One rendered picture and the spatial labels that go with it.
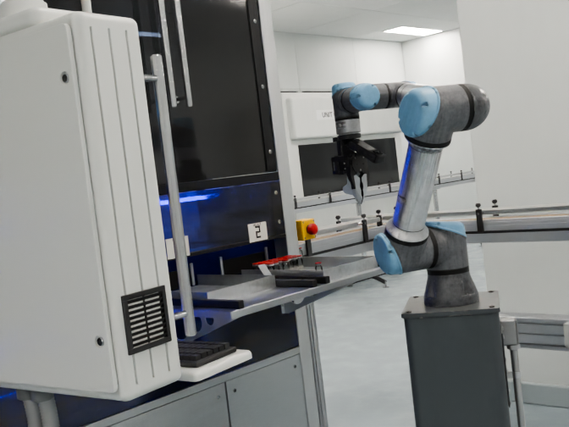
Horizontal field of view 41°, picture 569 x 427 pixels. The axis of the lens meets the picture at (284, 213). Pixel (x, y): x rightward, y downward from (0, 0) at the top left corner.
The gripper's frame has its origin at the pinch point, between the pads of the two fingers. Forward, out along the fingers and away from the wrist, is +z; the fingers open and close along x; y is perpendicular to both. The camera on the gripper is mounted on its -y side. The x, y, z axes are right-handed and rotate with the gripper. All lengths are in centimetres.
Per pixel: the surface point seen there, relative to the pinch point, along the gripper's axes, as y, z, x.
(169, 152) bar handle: -15, -18, 81
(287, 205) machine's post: 39.2, 0.4, -8.1
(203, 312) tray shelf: 8, 22, 59
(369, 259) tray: 1.4, 18.6, -2.2
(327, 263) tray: 21.6, 20.1, -5.4
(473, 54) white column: 38, -55, -143
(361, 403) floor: 103, 110, -110
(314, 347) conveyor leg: 55, 57, -29
